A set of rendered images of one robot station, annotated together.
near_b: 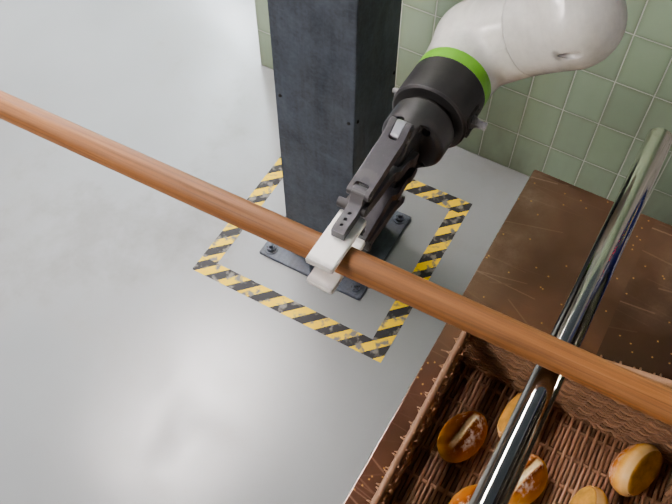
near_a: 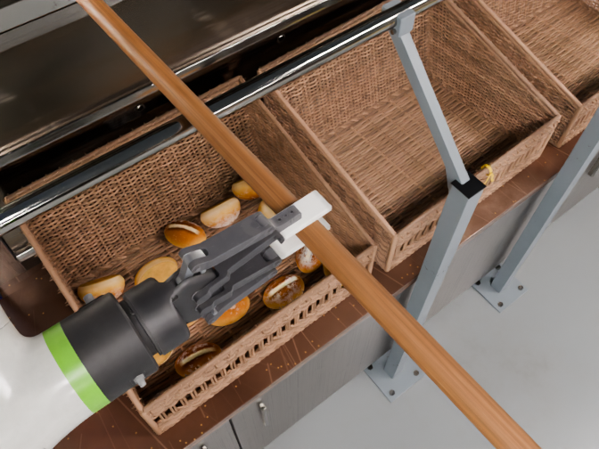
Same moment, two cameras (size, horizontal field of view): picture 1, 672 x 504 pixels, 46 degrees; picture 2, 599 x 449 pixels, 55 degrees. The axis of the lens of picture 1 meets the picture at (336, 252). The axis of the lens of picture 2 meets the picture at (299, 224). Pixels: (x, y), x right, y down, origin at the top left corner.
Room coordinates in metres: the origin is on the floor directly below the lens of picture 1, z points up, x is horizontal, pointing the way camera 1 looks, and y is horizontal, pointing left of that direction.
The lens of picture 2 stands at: (0.77, 0.13, 1.73)
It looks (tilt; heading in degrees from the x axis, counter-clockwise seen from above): 57 degrees down; 202
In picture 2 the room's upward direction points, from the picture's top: straight up
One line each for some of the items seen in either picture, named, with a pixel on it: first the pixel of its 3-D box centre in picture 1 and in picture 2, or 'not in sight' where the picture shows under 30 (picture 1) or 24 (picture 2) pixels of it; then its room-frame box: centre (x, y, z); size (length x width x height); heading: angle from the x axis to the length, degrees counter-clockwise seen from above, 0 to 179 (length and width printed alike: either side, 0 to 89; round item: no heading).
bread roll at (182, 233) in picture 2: not in sight; (184, 232); (0.22, -0.38, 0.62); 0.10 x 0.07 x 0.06; 97
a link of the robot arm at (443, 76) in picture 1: (439, 106); (111, 340); (0.64, -0.12, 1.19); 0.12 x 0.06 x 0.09; 60
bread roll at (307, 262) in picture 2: not in sight; (311, 250); (0.15, -0.09, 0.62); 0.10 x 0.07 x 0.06; 2
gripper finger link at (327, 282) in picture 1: (336, 261); (299, 233); (0.44, 0.00, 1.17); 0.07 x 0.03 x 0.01; 150
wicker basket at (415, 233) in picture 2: not in sight; (409, 116); (-0.24, 0.01, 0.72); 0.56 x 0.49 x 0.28; 151
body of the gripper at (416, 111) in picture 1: (407, 148); (178, 301); (0.58, -0.08, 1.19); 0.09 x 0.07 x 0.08; 150
